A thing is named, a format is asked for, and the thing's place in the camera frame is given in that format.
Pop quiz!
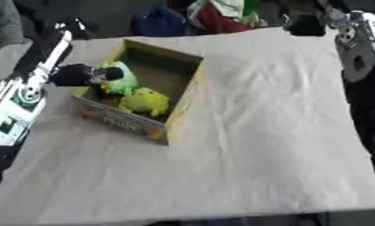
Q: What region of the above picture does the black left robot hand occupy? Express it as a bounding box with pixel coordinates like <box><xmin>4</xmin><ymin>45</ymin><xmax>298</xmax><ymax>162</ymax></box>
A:
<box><xmin>11</xmin><ymin>19</ymin><xmax>129</xmax><ymax>88</ymax></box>

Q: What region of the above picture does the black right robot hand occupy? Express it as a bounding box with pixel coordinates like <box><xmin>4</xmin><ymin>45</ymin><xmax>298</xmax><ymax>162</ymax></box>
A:
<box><xmin>282</xmin><ymin>12</ymin><xmax>329</xmax><ymax>38</ymax></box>

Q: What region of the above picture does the tan cardboard box green inside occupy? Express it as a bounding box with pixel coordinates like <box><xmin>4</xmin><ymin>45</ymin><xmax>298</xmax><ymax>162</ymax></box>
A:
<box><xmin>70</xmin><ymin>38</ymin><xmax>206</xmax><ymax>146</ymax></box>

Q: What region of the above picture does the green soft toy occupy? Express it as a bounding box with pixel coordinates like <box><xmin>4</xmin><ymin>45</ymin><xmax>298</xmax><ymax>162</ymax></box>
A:
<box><xmin>94</xmin><ymin>60</ymin><xmax>141</xmax><ymax>95</ymax></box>

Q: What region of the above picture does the yellow soft toy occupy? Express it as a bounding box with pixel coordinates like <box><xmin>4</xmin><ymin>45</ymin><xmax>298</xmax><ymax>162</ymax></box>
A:
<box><xmin>116</xmin><ymin>87</ymin><xmax>172</xmax><ymax>118</ymax></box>

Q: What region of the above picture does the red and white bag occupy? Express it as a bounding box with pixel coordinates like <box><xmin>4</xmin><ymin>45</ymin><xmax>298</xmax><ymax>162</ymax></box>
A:
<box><xmin>185</xmin><ymin>0</ymin><xmax>269</xmax><ymax>35</ymax></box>

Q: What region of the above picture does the grey chair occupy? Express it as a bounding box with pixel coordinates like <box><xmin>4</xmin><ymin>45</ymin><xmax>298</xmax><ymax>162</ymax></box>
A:
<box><xmin>0</xmin><ymin>0</ymin><xmax>26</xmax><ymax>57</ymax></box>

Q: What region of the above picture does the blue bag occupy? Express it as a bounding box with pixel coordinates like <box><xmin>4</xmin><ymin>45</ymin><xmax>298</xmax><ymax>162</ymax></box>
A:
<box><xmin>130</xmin><ymin>6</ymin><xmax>199</xmax><ymax>38</ymax></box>

